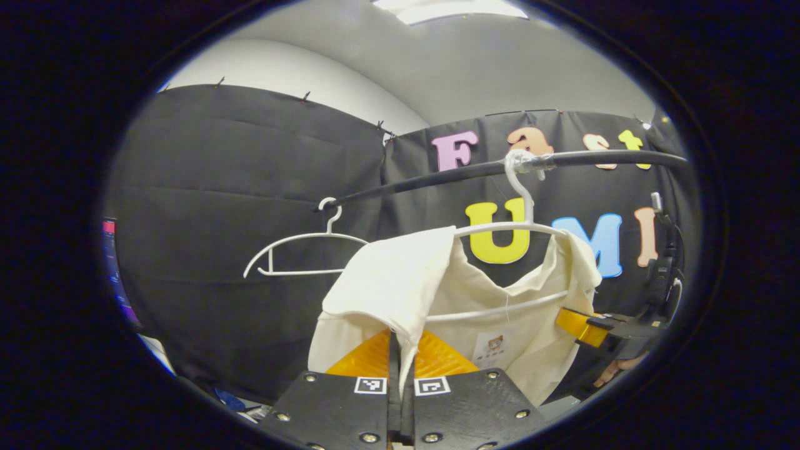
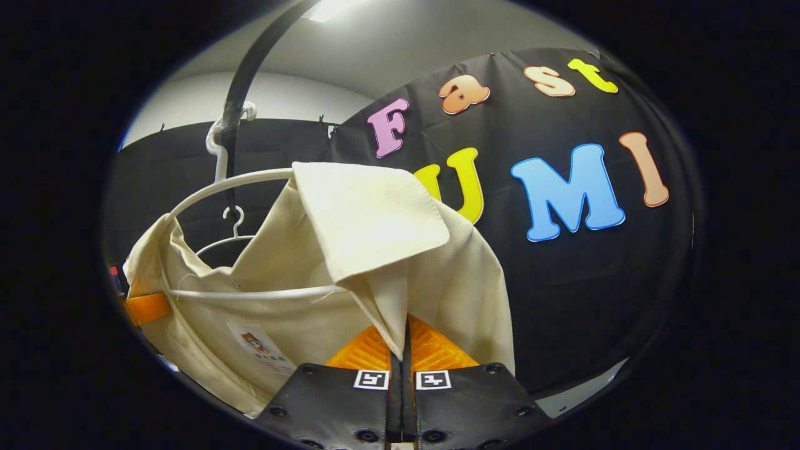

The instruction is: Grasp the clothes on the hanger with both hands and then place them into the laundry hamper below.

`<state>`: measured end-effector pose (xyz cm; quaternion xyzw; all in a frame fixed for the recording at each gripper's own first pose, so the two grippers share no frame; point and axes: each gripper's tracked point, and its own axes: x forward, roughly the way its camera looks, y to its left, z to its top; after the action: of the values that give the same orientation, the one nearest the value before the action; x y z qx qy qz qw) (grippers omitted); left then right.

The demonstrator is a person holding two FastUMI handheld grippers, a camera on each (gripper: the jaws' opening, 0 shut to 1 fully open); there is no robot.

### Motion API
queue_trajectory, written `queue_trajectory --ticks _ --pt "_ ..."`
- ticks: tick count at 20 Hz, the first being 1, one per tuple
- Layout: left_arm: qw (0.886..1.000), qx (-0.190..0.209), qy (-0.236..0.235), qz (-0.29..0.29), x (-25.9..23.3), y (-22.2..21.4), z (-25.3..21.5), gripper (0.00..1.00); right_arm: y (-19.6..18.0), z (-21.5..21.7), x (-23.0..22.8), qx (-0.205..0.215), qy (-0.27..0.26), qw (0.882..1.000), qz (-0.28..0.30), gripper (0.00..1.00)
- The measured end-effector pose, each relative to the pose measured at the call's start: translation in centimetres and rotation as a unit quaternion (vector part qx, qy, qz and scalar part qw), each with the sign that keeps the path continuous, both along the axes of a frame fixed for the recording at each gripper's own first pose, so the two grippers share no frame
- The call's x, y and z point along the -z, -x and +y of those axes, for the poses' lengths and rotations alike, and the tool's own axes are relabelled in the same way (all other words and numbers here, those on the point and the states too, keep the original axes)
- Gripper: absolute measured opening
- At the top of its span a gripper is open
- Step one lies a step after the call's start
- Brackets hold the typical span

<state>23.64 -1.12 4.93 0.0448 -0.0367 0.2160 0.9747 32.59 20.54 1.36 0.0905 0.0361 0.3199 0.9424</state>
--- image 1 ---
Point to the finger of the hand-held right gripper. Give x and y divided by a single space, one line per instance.
578 325

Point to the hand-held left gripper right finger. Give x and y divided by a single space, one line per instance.
469 412

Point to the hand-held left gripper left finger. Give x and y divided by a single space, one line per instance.
337 412

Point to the cream shirt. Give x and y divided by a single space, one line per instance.
387 281

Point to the white plastic hanger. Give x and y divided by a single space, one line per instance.
524 194
300 237

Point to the black clothes rack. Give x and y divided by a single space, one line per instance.
437 177

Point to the small blue object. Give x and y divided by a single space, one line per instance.
229 400

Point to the large ceiling light panel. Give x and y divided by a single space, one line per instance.
450 9

